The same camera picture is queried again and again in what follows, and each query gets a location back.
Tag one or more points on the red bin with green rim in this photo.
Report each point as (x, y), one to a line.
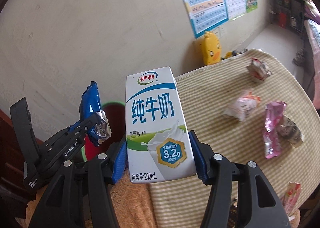
(113, 104)

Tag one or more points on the yellow duck toy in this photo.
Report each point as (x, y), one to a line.
(210, 48)

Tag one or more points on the dark shelf table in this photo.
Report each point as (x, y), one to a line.
(287, 0)

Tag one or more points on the folded pink blanket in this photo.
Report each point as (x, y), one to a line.
(310, 5)

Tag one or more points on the tan fleece cloth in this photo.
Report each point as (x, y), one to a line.
(132, 205)

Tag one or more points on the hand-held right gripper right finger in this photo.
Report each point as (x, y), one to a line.
(197, 158)

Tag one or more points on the bed with plaid sheet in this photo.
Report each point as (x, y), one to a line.
(314, 43)

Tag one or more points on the pink and white wrapper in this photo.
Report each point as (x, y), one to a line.
(241, 106)

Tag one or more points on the small white bag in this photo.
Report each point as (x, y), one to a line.
(293, 22)

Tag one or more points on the red container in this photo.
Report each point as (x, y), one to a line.
(282, 20)

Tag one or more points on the blue letter chart poster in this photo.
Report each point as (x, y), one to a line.
(202, 0)

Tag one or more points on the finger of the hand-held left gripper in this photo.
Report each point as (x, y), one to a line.
(90, 123)
(75, 126)

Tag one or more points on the strawberry print wrapper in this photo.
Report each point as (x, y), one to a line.
(291, 196)

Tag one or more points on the white milk carton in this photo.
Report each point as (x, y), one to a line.
(155, 118)

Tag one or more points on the white wall outlet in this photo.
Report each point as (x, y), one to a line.
(221, 32)

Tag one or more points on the yellow toy vehicle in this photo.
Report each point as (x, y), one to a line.
(228, 55)

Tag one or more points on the pink foil pouch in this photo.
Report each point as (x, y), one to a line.
(272, 130)

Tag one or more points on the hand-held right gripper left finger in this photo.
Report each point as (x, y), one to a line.
(120, 158)

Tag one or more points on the dark blue foil wrapper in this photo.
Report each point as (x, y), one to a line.
(90, 103)

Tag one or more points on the red white paper ball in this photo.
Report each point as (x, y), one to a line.
(258, 70)

